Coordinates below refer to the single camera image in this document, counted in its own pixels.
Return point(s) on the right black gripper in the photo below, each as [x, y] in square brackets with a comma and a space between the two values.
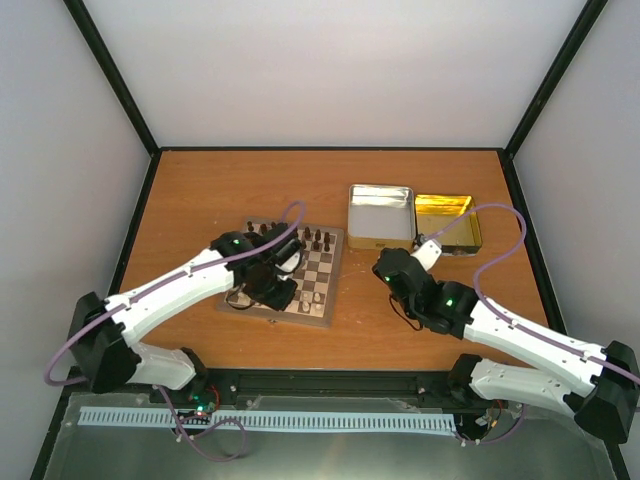
[375, 271]

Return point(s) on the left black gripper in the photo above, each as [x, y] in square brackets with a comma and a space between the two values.
[278, 302]

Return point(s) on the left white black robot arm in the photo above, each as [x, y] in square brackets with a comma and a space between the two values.
[107, 334]

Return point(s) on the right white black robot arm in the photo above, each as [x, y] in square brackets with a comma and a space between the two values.
[597, 386]

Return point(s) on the wooden chess board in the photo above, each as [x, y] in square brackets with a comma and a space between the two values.
[318, 272]

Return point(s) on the silver open tin box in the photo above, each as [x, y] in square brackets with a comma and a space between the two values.
[381, 216]

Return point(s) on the gold tin lid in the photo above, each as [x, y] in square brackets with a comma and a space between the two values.
[435, 212]

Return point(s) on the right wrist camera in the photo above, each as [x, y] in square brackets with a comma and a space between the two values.
[427, 254]

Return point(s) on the black frame rail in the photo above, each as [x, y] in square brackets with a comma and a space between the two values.
[325, 385]

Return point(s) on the light blue cable duct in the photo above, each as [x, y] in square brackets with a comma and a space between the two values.
[273, 421]

